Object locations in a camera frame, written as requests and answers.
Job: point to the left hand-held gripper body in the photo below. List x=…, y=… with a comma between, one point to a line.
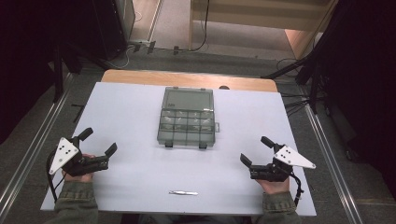
x=73, y=161

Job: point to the white table mat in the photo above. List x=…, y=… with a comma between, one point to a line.
x=130, y=124

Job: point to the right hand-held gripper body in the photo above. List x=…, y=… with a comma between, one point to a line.
x=277, y=171

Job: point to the black metal stand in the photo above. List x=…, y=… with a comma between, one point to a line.
x=57, y=71
x=313, y=81

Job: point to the metal floor rail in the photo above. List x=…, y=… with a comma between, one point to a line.
x=335, y=171
x=32, y=146

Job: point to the dark cabinet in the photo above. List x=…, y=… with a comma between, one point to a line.
x=109, y=28

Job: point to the pale wooden furniture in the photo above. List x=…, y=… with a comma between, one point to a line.
x=258, y=15

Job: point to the grey clear compartment box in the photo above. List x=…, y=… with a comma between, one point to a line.
x=186, y=118

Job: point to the person's left hand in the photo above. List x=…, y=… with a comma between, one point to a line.
x=77, y=179

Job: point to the person's right hand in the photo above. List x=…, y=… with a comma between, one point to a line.
x=275, y=187

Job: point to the small dark round object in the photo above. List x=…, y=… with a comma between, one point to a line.
x=224, y=87

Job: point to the wooden table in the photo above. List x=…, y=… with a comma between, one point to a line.
x=186, y=77

